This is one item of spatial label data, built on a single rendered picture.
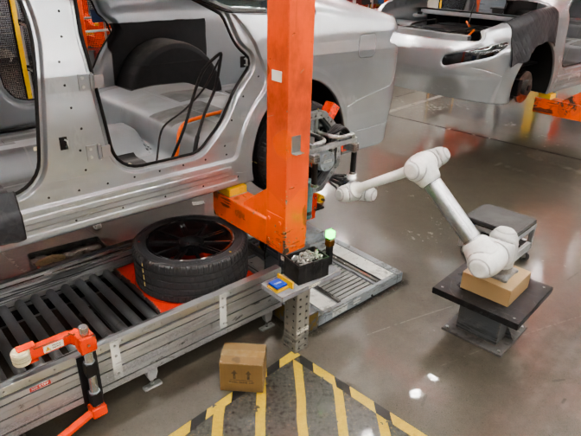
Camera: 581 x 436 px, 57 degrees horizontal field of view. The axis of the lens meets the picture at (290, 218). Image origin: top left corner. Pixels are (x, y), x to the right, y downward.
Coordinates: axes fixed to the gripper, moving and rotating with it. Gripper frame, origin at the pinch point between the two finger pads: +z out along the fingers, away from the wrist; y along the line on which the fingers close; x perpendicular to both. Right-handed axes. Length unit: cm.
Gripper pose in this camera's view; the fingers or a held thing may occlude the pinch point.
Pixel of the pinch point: (328, 176)
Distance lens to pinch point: 367.0
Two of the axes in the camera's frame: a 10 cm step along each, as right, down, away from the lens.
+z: -6.6, -3.4, 6.7
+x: -5.1, -4.4, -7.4
